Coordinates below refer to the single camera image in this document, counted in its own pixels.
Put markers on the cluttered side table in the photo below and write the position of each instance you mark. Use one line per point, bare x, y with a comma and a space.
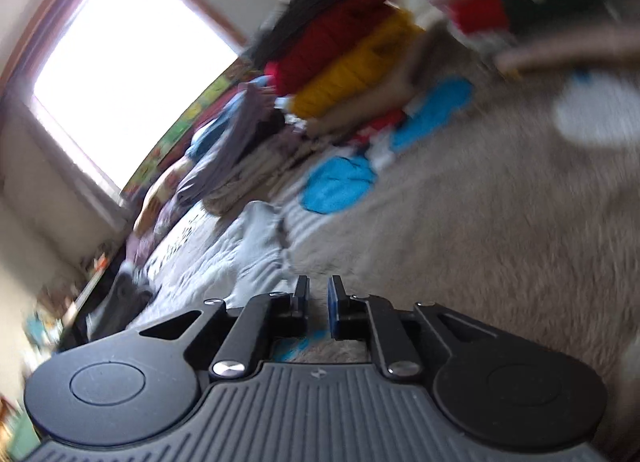
75, 294

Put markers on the white quilted bedspread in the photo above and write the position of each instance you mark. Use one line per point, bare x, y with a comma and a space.
220, 262

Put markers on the red folded cloth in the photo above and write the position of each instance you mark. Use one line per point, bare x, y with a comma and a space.
330, 42

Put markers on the blue crumpled garment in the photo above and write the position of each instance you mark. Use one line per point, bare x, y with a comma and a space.
215, 130

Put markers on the beige blanket with blue patches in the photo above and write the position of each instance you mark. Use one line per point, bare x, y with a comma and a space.
475, 217

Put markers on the yellow patterned pillow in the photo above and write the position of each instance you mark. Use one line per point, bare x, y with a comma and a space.
160, 194

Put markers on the small red cloth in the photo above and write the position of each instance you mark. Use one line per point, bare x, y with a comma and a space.
480, 12

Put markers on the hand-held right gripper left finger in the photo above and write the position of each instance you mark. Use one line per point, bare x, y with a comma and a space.
301, 298

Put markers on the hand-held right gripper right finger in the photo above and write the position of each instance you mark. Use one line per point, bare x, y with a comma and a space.
334, 303

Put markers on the bright window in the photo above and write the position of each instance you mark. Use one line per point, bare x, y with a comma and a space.
130, 72

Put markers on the black folded cloth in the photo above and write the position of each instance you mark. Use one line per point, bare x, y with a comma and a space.
310, 12

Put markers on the yellow folded cloth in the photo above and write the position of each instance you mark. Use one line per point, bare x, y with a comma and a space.
360, 67

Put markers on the dark grey cloth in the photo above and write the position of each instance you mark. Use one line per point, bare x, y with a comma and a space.
120, 298

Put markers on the grey crumpled garment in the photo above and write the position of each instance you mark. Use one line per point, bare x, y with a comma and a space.
235, 135

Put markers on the colourful printed headboard cloth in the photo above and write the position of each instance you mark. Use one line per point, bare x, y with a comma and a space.
167, 140

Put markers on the tan folded cloth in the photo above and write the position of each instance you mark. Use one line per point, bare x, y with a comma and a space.
372, 103

